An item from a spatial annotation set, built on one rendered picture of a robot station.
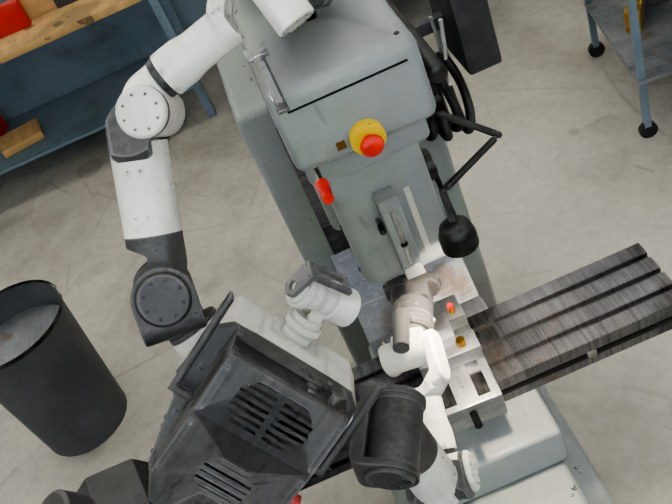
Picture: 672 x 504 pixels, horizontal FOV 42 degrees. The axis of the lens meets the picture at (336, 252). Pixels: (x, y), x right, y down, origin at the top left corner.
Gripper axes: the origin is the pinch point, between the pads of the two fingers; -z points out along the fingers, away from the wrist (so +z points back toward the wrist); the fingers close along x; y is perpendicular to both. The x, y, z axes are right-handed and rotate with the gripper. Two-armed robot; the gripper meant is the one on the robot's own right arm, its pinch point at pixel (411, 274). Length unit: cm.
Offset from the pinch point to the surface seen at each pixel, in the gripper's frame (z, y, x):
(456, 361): 7.4, 22.7, -4.2
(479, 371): 9.8, 24.7, -8.9
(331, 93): 23, -62, -4
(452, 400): 16.7, 24.8, -2.3
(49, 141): -292, 96, 252
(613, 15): -247, 88, -76
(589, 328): -3.3, 31.5, -34.7
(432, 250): 7.2, -11.8, -7.6
